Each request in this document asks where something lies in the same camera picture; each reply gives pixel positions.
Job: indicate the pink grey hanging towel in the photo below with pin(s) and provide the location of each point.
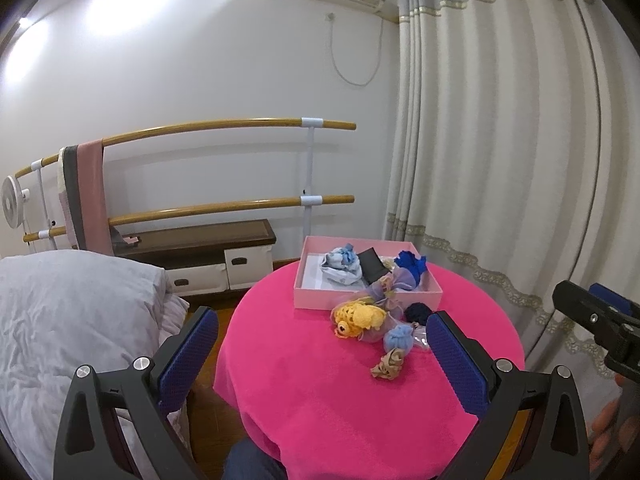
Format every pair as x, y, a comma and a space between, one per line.
82, 198

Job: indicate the upper wooden ballet bar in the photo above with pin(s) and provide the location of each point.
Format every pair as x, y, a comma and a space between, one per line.
221, 124

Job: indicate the person's right hand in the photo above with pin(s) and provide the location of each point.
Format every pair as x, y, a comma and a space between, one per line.
606, 429

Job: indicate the grey white duvet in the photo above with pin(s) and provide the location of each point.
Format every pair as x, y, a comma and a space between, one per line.
64, 309

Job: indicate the wooden ballet bar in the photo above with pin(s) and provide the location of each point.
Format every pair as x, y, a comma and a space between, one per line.
219, 208
221, 124

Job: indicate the tan scrunchie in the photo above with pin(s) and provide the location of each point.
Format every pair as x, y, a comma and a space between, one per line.
390, 365

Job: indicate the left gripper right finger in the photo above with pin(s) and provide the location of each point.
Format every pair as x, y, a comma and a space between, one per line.
529, 425

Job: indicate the cream curtain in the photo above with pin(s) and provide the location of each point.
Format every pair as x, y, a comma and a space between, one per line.
516, 156

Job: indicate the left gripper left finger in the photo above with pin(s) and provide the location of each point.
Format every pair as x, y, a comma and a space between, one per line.
91, 444

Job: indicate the dark navy knitted ball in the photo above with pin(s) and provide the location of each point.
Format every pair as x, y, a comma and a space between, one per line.
417, 314

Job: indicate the white blue patterned cloth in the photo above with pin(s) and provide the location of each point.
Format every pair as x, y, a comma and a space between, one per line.
342, 265

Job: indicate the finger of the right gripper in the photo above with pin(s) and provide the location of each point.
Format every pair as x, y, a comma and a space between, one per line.
614, 299
618, 333

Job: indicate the clear plastic packet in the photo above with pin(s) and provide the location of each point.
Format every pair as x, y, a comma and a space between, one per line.
419, 337

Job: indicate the pink round tablecloth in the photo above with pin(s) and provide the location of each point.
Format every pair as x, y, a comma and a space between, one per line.
308, 399

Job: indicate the white bar stand post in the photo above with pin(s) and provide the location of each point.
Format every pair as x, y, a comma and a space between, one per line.
309, 179

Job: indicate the small white fan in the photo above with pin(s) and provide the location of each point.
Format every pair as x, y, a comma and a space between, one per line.
13, 200

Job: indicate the black pouch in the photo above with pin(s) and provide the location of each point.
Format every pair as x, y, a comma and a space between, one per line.
372, 266

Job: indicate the purple organza ribbon bow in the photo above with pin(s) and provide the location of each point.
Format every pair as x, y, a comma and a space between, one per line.
393, 294

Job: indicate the royal blue cloth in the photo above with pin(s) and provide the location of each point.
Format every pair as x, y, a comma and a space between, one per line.
416, 265

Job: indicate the pink shallow box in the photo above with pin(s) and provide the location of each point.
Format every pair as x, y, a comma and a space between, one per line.
313, 291

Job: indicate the light blue sock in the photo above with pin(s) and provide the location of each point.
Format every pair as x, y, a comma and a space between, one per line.
399, 337

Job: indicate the yellow knitted toy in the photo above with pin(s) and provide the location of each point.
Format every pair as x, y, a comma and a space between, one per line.
354, 318

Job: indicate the brown top storage bench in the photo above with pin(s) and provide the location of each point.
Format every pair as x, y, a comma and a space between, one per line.
207, 260

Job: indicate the lower wooden ballet bar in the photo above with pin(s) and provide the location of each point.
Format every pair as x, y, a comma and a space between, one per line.
219, 208

